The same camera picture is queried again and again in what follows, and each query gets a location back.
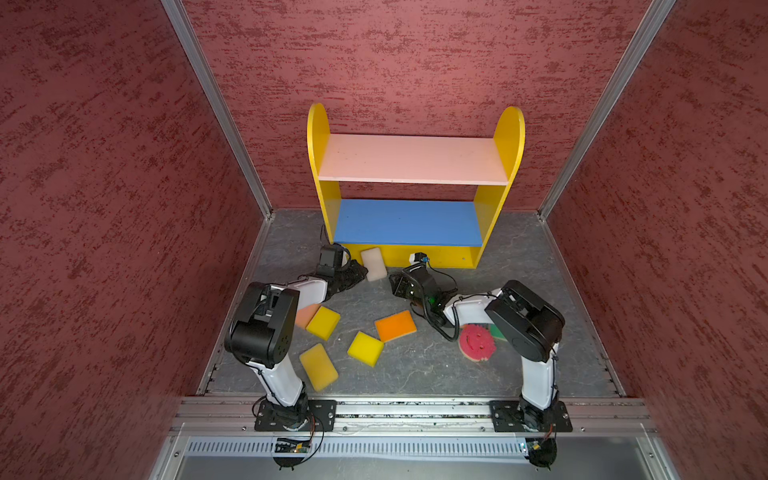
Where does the left circuit board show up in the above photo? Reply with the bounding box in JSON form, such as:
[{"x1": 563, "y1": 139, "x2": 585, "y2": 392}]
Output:
[{"x1": 274, "y1": 437, "x2": 313, "y2": 455}]

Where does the right circuit board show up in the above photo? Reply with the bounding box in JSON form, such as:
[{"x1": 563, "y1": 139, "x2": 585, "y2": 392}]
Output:
[{"x1": 526, "y1": 438, "x2": 557, "y2": 458}]

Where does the salmon pink sponge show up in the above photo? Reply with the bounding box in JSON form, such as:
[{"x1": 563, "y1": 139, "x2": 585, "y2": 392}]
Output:
[{"x1": 295, "y1": 304, "x2": 321, "y2": 329}]

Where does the yellow shelf unit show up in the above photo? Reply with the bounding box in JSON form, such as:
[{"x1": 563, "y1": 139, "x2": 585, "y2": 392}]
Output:
[{"x1": 307, "y1": 103, "x2": 526, "y2": 269}]

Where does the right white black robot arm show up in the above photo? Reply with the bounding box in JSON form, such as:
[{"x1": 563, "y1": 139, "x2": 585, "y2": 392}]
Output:
[{"x1": 388, "y1": 262, "x2": 565, "y2": 431}]

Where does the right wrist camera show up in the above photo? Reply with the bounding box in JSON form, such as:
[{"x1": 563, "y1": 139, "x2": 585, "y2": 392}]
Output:
[{"x1": 409, "y1": 252, "x2": 429, "y2": 264}]

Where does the orange sponge left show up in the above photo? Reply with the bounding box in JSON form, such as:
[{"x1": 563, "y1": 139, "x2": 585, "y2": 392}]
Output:
[{"x1": 374, "y1": 311, "x2": 417, "y2": 343}]

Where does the aluminium front rail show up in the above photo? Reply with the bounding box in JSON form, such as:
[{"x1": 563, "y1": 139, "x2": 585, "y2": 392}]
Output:
[{"x1": 171, "y1": 396, "x2": 658, "y2": 437}]

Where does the small yellow square sponge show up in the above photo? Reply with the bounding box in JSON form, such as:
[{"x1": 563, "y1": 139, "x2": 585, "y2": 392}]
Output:
[{"x1": 347, "y1": 331, "x2": 385, "y2": 368}]

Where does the cream white sponge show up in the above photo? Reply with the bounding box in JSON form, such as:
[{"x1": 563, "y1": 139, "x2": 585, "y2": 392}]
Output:
[{"x1": 360, "y1": 247, "x2": 388, "y2": 282}]

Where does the yellow sponge near left gripper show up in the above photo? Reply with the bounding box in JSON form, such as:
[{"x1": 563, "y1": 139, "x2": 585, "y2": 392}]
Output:
[{"x1": 306, "y1": 306, "x2": 341, "y2": 341}]

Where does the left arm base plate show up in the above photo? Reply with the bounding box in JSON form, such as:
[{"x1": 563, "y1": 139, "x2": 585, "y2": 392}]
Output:
[{"x1": 254, "y1": 399, "x2": 338, "y2": 433}]

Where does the circuit board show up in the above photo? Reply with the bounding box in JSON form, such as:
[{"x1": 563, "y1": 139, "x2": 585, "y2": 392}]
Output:
[
  {"x1": 274, "y1": 437, "x2": 313, "y2": 455},
  {"x1": 526, "y1": 438, "x2": 557, "y2": 458}
]

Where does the green sponge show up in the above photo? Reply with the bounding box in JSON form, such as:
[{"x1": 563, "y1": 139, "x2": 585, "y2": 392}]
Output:
[{"x1": 488, "y1": 324, "x2": 506, "y2": 341}]

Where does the pink round smiley sponge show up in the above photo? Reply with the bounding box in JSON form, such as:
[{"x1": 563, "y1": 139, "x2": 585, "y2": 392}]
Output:
[{"x1": 458, "y1": 324, "x2": 496, "y2": 362}]

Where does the large yellow sponge front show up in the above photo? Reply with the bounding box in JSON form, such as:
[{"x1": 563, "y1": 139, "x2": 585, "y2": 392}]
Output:
[{"x1": 299, "y1": 344, "x2": 339, "y2": 392}]

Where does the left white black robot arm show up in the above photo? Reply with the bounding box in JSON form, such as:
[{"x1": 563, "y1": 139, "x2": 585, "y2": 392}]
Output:
[{"x1": 224, "y1": 243, "x2": 368, "y2": 430}]

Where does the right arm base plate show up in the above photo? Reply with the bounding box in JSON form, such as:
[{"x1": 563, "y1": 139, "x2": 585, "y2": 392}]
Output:
[{"x1": 488, "y1": 400, "x2": 573, "y2": 434}]

